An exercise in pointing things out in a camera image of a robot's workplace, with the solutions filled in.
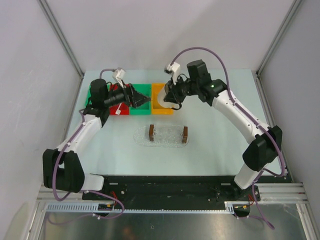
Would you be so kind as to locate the clear holder with brown ends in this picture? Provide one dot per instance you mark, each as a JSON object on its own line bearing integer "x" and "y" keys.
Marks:
{"x": 168, "y": 133}

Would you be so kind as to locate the yellow plastic bin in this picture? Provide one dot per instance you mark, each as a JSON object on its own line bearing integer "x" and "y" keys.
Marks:
{"x": 156, "y": 108}

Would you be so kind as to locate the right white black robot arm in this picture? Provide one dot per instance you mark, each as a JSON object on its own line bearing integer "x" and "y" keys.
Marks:
{"x": 264, "y": 142}

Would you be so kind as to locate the green plastic bin left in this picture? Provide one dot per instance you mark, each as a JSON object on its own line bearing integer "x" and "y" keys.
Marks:
{"x": 88, "y": 97}

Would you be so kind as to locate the green plastic bin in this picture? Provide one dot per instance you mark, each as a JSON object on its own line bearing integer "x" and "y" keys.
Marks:
{"x": 88, "y": 97}
{"x": 145, "y": 109}

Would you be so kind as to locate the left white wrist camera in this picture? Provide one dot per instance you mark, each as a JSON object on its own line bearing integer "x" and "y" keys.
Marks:
{"x": 118, "y": 75}

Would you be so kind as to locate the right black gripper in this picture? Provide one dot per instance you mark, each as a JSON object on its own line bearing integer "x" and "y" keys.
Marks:
{"x": 170, "y": 97}

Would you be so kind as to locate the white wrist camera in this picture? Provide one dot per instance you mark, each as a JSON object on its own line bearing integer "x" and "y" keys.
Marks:
{"x": 118, "y": 75}
{"x": 173, "y": 69}

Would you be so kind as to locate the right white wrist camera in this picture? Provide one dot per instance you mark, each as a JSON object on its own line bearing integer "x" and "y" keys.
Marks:
{"x": 173, "y": 69}

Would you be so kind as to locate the cream enamel mug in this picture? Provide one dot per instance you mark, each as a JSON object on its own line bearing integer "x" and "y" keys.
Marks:
{"x": 161, "y": 98}

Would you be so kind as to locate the red plastic bin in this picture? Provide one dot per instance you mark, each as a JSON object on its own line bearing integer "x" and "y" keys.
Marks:
{"x": 117, "y": 105}

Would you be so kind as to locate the green plastic bin middle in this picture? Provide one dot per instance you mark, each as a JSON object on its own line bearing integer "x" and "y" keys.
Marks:
{"x": 145, "y": 109}

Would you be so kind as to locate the clear oval glass tray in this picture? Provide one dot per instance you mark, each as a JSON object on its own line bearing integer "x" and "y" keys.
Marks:
{"x": 142, "y": 139}

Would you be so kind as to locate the white slotted cable duct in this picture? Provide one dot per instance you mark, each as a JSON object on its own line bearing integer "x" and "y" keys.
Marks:
{"x": 106, "y": 208}

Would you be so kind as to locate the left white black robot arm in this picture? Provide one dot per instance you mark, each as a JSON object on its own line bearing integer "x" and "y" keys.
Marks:
{"x": 62, "y": 168}

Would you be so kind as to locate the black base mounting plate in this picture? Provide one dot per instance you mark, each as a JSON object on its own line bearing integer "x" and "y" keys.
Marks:
{"x": 175, "y": 191}

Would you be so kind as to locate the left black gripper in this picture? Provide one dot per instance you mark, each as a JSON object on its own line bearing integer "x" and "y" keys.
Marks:
{"x": 135, "y": 98}

